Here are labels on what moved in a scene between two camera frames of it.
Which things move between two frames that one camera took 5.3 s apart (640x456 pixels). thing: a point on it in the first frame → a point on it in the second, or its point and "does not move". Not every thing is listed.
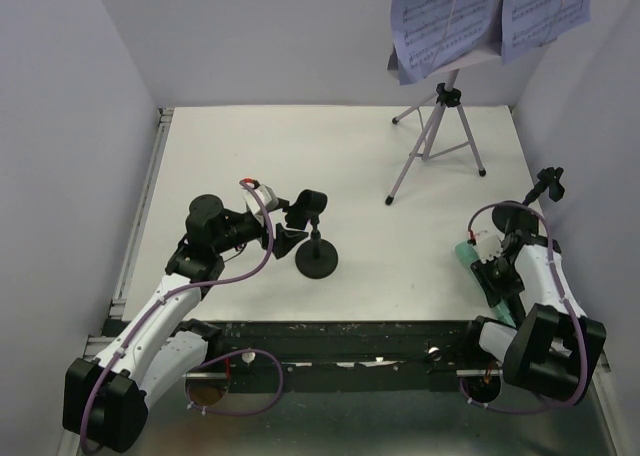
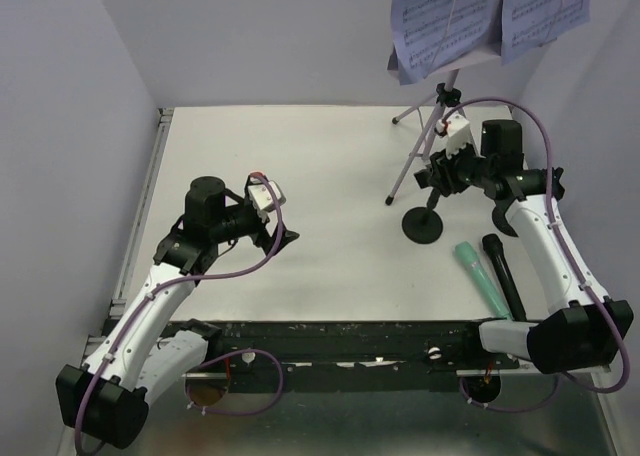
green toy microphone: [468, 255] does not move
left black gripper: [286, 238] → [262, 237]
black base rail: [410, 355] does not move
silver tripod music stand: [446, 130] does not move
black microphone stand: [315, 258] → [423, 225]
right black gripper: [493, 289] → [443, 171]
